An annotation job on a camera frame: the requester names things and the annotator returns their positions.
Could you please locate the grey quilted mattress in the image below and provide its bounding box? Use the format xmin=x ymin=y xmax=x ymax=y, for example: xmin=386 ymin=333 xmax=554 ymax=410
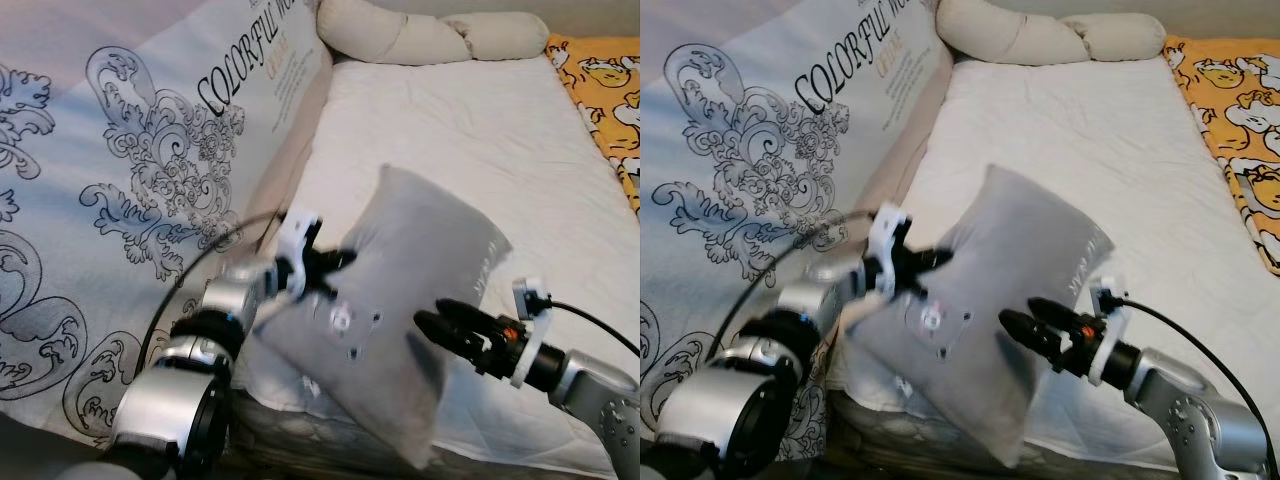
xmin=820 ymin=390 xmax=1111 ymax=480
xmin=225 ymin=390 xmax=521 ymax=480

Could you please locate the beige braided bumper pillow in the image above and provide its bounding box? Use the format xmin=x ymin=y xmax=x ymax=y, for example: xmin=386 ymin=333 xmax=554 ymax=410
xmin=935 ymin=0 xmax=1169 ymax=63
xmin=315 ymin=0 xmax=551 ymax=66

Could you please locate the white quilted mattress pad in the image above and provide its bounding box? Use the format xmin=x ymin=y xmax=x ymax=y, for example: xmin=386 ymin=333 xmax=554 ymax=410
xmin=830 ymin=55 xmax=1280 ymax=476
xmin=240 ymin=55 xmax=641 ymax=476

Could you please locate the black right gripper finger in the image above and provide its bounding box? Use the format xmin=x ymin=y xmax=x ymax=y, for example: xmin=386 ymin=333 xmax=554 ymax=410
xmin=1028 ymin=297 xmax=1086 ymax=331
xmin=413 ymin=312 xmax=486 ymax=369
xmin=1000 ymin=309 xmax=1069 ymax=366
xmin=437 ymin=298 xmax=501 ymax=333

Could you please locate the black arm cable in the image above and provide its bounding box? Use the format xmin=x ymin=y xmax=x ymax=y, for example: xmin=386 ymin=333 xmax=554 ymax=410
xmin=133 ymin=208 xmax=291 ymax=376
xmin=545 ymin=295 xmax=641 ymax=356
xmin=735 ymin=208 xmax=881 ymax=341
xmin=1125 ymin=295 xmax=1280 ymax=446

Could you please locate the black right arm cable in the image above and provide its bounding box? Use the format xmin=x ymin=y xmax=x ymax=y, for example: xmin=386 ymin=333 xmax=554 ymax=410
xmin=545 ymin=295 xmax=641 ymax=356
xmin=1125 ymin=295 xmax=1280 ymax=446

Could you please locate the grey bear pillow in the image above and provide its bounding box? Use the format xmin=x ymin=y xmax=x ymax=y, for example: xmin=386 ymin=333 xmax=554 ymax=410
xmin=245 ymin=163 xmax=513 ymax=471
xmin=850 ymin=163 xmax=1116 ymax=469

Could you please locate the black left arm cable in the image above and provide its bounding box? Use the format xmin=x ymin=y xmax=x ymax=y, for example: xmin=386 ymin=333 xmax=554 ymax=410
xmin=735 ymin=208 xmax=881 ymax=341
xmin=133 ymin=208 xmax=291 ymax=376

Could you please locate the printed ornament headboard cushion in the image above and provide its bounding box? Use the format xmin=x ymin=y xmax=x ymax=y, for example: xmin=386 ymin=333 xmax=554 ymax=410
xmin=0 ymin=0 xmax=333 ymax=446
xmin=640 ymin=0 xmax=951 ymax=461

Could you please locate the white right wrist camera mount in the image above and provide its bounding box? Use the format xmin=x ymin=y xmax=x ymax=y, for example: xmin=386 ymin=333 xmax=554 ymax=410
xmin=508 ymin=278 xmax=553 ymax=389
xmin=1088 ymin=278 xmax=1131 ymax=389

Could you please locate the yellow cartoon egg blanket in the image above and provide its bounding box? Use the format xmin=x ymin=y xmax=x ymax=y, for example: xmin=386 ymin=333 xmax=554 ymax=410
xmin=545 ymin=35 xmax=641 ymax=216
xmin=1163 ymin=35 xmax=1280 ymax=279

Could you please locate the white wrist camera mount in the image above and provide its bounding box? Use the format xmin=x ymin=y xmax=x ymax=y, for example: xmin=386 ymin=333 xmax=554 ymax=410
xmin=1088 ymin=278 xmax=1131 ymax=389
xmin=865 ymin=205 xmax=911 ymax=301
xmin=508 ymin=278 xmax=553 ymax=389
xmin=275 ymin=212 xmax=323 ymax=301

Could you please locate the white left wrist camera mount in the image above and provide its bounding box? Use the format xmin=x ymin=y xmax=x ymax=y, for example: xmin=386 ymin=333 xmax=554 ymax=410
xmin=275 ymin=212 xmax=323 ymax=301
xmin=865 ymin=205 xmax=911 ymax=301

